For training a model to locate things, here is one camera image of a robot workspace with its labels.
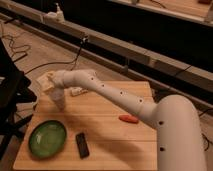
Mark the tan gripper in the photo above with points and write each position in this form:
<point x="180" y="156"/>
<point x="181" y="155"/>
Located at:
<point x="50" y="76"/>

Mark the white sponge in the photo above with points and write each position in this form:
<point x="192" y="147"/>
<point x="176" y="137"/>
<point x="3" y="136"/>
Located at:
<point x="43" y="82"/>

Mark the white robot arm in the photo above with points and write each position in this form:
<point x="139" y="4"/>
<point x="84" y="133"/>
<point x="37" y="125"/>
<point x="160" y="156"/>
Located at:
<point x="179" y="139"/>

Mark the black chair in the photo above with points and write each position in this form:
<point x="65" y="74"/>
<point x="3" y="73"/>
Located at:
<point x="14" y="89"/>

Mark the green plate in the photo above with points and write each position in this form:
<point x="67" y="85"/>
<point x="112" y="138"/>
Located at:
<point x="47" y="139"/>

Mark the wooden table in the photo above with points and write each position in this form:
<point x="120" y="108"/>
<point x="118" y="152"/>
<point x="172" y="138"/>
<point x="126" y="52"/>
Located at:
<point x="113" y="145"/>

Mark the black remote control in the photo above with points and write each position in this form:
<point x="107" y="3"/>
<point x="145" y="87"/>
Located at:
<point x="82" y="145"/>

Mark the orange carrot toy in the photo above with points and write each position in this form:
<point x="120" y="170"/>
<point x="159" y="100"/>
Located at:
<point x="129" y="119"/>

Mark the white object on rail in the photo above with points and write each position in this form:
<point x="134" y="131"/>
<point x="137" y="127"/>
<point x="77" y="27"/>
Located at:
<point x="57" y="15"/>

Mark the long metal rail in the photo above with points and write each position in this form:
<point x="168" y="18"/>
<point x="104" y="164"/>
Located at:
<point x="173" y="51"/>

